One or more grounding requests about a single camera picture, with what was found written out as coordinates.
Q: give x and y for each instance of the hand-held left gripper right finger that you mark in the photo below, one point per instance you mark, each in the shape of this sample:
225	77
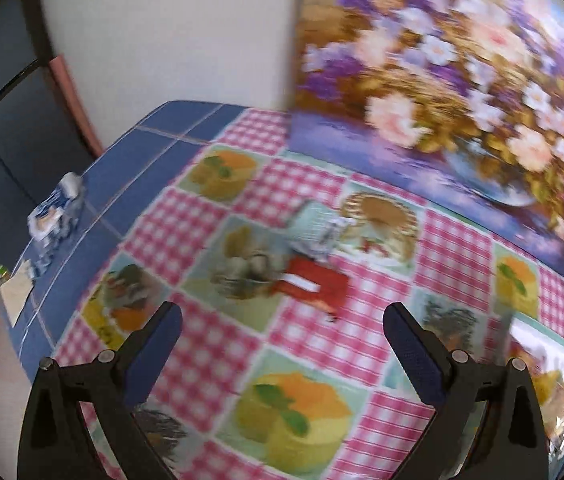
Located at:
414	355

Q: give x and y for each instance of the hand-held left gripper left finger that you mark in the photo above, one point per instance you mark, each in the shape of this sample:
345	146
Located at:
154	355

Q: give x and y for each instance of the red snack box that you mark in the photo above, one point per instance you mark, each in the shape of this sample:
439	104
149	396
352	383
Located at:
317	280

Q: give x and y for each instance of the pink checkered fruit tablecloth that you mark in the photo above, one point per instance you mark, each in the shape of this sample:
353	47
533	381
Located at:
362	340

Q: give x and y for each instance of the clear plastic snack packet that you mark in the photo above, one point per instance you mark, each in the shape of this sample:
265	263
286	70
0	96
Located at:
247	270

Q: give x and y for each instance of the white paper note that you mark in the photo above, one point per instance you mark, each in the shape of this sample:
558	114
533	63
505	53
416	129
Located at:
17	290

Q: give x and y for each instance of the blue table cover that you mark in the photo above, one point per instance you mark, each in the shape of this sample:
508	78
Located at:
127	170

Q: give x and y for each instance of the dark cabinet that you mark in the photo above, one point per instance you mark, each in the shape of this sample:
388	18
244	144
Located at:
2	135

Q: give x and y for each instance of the flower painting canvas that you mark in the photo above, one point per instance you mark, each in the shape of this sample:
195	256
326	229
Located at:
437	60

